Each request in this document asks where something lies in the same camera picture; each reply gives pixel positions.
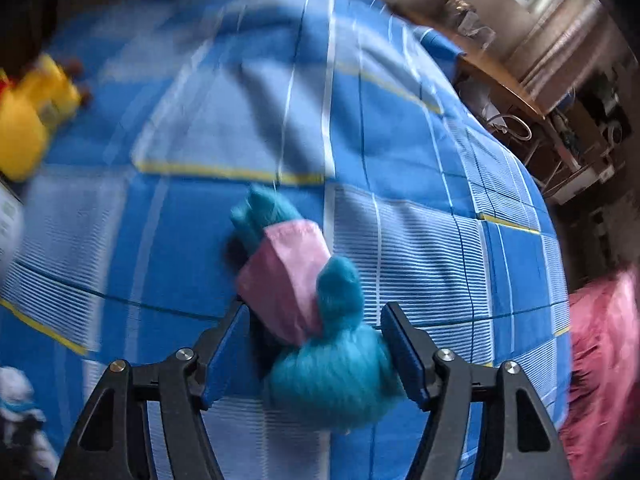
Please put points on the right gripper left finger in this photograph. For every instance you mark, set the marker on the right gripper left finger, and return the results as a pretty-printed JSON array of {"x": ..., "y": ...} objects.
[{"x": 111, "y": 438}]

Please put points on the grey white sock bundle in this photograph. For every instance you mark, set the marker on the grey white sock bundle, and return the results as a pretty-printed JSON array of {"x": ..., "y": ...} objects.
[{"x": 26, "y": 452}]

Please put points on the teal plush toy pink dress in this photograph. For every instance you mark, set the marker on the teal plush toy pink dress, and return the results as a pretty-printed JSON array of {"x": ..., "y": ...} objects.
[{"x": 334, "y": 371}]

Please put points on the pink blanket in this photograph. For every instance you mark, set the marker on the pink blanket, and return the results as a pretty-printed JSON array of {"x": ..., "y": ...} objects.
[{"x": 605, "y": 366}]

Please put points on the white milk powder can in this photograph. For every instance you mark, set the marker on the white milk powder can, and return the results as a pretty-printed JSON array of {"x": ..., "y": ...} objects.
[{"x": 11, "y": 227}]

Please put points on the yellow giraffe plush toy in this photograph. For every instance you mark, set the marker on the yellow giraffe plush toy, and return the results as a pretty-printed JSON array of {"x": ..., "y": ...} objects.
[{"x": 32, "y": 109}]

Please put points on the blue plaid bed sheet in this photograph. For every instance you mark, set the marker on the blue plaid bed sheet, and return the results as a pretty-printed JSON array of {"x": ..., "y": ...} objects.
[{"x": 126, "y": 250}]

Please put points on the wooden desk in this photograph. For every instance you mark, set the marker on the wooden desk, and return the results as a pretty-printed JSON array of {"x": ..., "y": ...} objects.
[{"x": 482, "y": 66}]

